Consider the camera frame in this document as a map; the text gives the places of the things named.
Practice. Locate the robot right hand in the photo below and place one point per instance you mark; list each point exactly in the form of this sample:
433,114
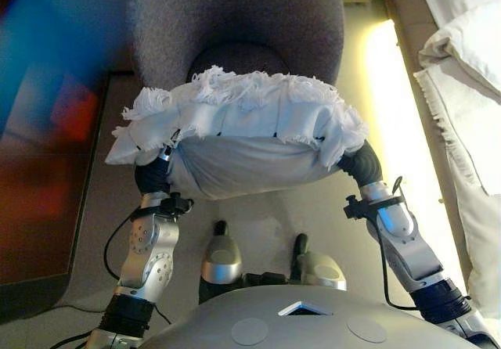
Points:
366,165

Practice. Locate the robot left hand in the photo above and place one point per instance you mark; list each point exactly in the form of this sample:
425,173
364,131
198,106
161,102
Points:
150,178

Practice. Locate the white fringed cushion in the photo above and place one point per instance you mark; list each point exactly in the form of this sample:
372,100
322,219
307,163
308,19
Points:
242,130

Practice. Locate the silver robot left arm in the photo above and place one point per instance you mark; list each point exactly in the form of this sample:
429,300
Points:
152,247

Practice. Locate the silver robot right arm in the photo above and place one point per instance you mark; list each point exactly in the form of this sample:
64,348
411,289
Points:
407,247

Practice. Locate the silver robot left leg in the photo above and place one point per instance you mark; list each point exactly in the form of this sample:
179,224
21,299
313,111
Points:
221,259

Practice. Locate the silver robot leg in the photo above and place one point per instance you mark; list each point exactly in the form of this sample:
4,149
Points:
221,259
319,267

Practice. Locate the silver robot right leg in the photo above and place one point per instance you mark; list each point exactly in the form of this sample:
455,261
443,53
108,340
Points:
319,267

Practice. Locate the glossy dark wooden cabinet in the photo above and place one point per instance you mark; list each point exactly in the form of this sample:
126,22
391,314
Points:
35,188

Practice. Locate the white duvet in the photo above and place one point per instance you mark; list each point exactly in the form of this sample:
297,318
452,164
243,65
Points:
469,47

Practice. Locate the grey robot torso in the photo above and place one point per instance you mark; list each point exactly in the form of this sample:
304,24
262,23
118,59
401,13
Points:
305,321

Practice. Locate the grey fabric armchair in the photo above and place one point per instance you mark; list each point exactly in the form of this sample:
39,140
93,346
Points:
235,16

